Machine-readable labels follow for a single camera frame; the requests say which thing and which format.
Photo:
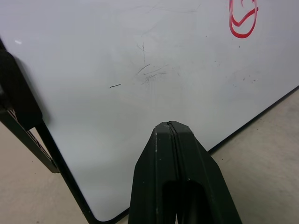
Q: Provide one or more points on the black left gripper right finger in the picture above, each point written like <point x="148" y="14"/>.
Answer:
<point x="198" y="168"/>

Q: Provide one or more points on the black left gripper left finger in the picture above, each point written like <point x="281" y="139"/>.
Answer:
<point x="154" y="172"/>

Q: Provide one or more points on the black metal whiteboard stand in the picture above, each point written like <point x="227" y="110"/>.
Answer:
<point x="35" y="144"/>

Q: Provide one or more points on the white whiteboard with black frame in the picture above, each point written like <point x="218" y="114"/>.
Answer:
<point x="98" y="58"/>

